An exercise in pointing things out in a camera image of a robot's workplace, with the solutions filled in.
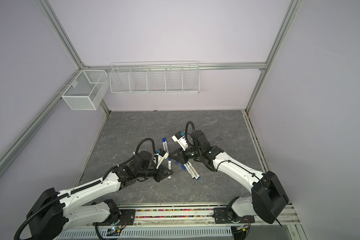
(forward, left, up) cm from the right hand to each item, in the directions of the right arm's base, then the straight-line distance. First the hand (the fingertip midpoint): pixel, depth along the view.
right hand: (170, 159), depth 75 cm
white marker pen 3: (+1, -10, -17) cm, 19 cm away
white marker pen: (+18, +7, -16) cm, 25 cm away
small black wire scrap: (+25, -30, -18) cm, 43 cm away
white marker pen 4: (+1, -13, -17) cm, 22 cm away
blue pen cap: (+3, -6, -17) cm, 18 cm away
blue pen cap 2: (+6, -2, -17) cm, 18 cm away
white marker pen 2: (-1, +1, -1) cm, 1 cm away
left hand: (-5, 0, -5) cm, 7 cm away
